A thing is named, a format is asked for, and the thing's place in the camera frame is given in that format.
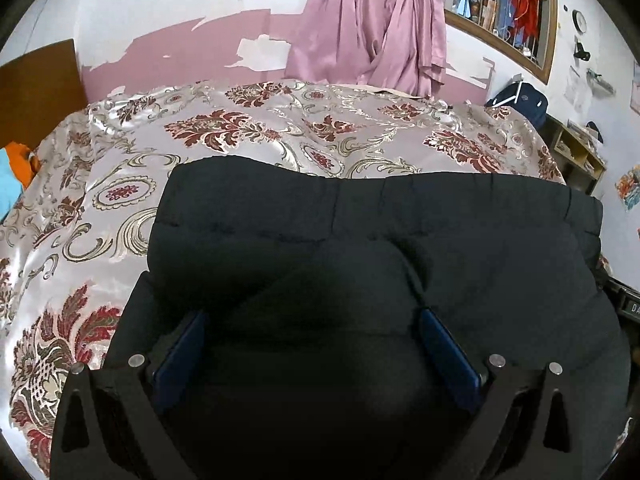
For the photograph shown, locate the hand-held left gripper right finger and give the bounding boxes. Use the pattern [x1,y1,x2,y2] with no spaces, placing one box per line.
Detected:
[419,306,583,480]

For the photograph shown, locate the pink curtain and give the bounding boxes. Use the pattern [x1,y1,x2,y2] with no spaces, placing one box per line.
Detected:
[285,0,448,97]

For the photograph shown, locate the wooden cubby shelf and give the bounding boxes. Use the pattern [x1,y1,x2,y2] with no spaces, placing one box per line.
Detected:
[542,114,608,196]

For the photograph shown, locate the colourful wall sticker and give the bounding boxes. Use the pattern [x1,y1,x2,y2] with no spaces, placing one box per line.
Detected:
[615,167,640,207]

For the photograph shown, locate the black puffer jacket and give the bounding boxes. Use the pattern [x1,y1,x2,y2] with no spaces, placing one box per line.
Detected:
[97,155,633,480]

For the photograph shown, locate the floral satin bedspread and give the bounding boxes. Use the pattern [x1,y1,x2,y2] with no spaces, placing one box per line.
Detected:
[0,79,632,478]

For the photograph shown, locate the light blue cloth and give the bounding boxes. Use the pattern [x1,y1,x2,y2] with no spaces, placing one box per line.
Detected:
[0,152,27,222]

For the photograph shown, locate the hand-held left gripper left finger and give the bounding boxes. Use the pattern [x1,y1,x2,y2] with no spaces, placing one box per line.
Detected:
[50,307,211,480]

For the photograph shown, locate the orange cloth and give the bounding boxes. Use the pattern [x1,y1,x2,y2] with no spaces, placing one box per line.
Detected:
[5,142,42,189]

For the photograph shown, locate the red hanging garment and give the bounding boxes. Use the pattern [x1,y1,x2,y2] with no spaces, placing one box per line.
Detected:
[510,0,543,38]

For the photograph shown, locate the brown wooden board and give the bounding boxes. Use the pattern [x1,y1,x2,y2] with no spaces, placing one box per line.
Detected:
[0,39,89,150]

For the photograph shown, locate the dark blue backpack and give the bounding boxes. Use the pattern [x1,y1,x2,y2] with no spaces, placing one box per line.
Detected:
[484,82,548,130]

